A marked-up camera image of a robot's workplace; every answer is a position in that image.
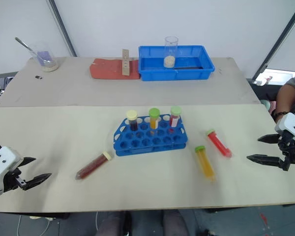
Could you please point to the blue plastic bin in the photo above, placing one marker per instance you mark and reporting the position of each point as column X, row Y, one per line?
column 162, row 74

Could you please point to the red mat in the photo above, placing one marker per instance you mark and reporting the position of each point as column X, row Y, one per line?
column 105, row 71

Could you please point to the purple card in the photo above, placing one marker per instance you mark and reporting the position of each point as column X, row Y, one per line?
column 44, row 56

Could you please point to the tall glass beaker with grains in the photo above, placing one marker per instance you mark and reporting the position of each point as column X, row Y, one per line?
column 169, row 62

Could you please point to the cream-capped dark red tube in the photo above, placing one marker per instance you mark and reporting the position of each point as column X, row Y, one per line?
column 93, row 165

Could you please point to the green-capped orange liquid tube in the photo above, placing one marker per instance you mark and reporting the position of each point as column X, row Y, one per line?
column 153, row 121
column 205, row 162

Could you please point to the metal spoon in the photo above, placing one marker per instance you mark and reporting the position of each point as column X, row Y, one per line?
column 24, row 44

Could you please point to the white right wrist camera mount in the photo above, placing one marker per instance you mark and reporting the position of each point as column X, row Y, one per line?
column 293, row 125

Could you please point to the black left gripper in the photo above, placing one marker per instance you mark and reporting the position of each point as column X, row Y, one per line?
column 13, row 180

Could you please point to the yellow-capped dark liquid tube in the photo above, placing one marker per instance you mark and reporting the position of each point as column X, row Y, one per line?
column 133, row 124

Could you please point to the dark frame pole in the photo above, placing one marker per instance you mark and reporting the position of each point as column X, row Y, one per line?
column 277, row 40

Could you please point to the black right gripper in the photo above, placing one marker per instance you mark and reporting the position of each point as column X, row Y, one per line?
column 288, row 150

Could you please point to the blue test tube rack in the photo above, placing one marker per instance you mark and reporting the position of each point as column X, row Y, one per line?
column 137, row 145

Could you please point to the person's bare forearm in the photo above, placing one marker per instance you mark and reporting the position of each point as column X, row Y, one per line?
column 285, row 100

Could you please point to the wide glass beaker with grains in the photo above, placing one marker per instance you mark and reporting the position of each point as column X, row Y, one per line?
column 51, row 67

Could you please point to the wooden block with holes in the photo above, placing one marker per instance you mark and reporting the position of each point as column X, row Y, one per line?
column 125, row 70

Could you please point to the grey frame pole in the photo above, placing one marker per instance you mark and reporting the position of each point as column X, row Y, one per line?
column 62, row 27

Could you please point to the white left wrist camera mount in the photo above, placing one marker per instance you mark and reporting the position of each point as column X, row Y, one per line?
column 3, row 159

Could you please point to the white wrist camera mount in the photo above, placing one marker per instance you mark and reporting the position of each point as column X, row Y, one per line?
column 293, row 125
column 3, row 159

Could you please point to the small black clip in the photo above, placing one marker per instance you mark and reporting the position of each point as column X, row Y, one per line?
column 38, row 77

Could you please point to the green-capped red liquid tube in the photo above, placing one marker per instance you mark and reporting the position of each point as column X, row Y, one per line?
column 219, row 145
column 174, row 120

